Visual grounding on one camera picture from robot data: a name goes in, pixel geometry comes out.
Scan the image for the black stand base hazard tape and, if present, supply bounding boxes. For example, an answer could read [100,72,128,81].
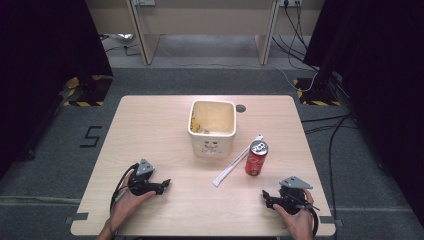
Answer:
[63,74,113,108]
[293,77,343,107]

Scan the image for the grey tape strip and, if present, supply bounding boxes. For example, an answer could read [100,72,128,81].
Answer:
[319,215,344,228]
[64,212,90,225]

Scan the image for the black cables from wall socket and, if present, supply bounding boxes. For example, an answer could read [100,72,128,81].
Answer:
[271,2,321,73]

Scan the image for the long black floor cable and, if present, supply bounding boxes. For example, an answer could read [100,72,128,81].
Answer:
[327,114,351,240]

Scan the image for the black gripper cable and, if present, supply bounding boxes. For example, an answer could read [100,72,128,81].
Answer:
[109,162,139,214]
[308,206,320,238]

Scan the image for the black curtain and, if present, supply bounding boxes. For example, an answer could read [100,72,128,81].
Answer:
[0,0,114,178]
[303,0,424,228]

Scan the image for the person's right hand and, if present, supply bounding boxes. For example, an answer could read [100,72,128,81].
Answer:
[273,190,316,240]

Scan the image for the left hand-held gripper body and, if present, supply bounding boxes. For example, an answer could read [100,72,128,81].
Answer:
[127,158,159,197]

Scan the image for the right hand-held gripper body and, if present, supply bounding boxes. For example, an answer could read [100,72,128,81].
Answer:
[276,175,314,215]

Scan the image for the cream plastic trash bin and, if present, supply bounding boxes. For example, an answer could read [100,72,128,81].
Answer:
[187,99,238,158]

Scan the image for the thin black floor cable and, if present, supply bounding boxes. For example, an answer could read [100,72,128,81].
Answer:
[104,43,142,57]

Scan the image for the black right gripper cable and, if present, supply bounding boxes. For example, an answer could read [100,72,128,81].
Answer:
[308,206,320,238]

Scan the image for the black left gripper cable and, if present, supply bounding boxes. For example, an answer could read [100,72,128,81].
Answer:
[109,162,139,214]

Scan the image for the red soda can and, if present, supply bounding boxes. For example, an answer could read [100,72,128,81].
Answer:
[244,140,269,177]

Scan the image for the person's left hand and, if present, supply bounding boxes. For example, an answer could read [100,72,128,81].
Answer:
[109,173,156,231]

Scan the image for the white paper chopstick sleeve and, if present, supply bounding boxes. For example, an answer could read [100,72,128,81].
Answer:
[212,134,264,188]

